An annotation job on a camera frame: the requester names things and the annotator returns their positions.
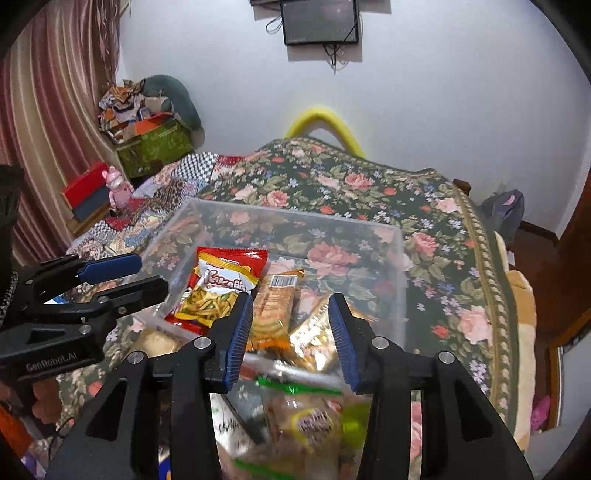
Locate black cable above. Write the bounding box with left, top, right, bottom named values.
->
left=323, top=41, right=352, bottom=73

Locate orange cardboard box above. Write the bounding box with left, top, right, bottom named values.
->
left=134, top=113, right=174, bottom=134

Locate red fries snack packet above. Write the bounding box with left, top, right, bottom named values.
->
left=165, top=247, right=269, bottom=334

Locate pink toy figure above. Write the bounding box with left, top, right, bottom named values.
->
left=105, top=167, right=136, bottom=214

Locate beige blanket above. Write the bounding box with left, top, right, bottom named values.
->
left=494, top=231, right=539, bottom=450

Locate orange biscuit packet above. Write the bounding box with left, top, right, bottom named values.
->
left=245, top=270, right=306, bottom=352

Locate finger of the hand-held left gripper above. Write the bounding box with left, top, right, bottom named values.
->
left=28, top=276, right=169, bottom=328
left=18, top=253, right=143, bottom=306

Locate person's left hand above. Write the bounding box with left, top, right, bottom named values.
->
left=28, top=379, right=64, bottom=422

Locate silver snack packet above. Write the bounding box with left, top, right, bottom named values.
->
left=210, top=392, right=269, bottom=462

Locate yellow foam tube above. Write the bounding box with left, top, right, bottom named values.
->
left=284, top=107, right=366, bottom=158

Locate green patterned box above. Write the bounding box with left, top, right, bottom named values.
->
left=115, top=117, right=195, bottom=178

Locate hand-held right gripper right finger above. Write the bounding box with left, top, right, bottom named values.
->
left=327, top=292, right=536, bottom=480

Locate dark floral blanket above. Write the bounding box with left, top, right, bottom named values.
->
left=55, top=137, right=518, bottom=480

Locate clear plastic storage box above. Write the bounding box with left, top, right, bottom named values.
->
left=137, top=198, right=411, bottom=384

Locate purple backpack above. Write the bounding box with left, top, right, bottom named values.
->
left=480, top=189, right=525, bottom=245

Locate patchwork quilt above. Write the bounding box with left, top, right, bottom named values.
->
left=67, top=152, right=245, bottom=259

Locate clear green-sealed snack packet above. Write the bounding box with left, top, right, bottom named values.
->
left=231, top=456, right=361, bottom=480
left=256, top=374, right=370, bottom=462

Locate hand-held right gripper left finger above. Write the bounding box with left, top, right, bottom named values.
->
left=44, top=292, right=254, bottom=480

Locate black wall television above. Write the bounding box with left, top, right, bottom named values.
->
left=280, top=0, right=361, bottom=46

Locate gold foil snack packet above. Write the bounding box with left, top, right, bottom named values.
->
left=288, top=295, right=346, bottom=371

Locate striped pink curtain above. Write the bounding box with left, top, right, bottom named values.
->
left=0, top=0, right=125, bottom=266

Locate pink shoe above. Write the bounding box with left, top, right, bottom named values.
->
left=530, top=394, right=552, bottom=432

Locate red box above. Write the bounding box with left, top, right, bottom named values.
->
left=62, top=161, right=112, bottom=217

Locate brown wooden furniture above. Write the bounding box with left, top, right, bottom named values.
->
left=508, top=152, right=591, bottom=370

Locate grey-green plush pillow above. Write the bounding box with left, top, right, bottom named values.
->
left=141, top=75, right=204, bottom=132

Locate pale bread packet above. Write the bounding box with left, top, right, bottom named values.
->
left=139, top=325, right=185, bottom=358

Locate pile of patterned cloths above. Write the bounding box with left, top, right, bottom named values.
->
left=98, top=79, right=153, bottom=139

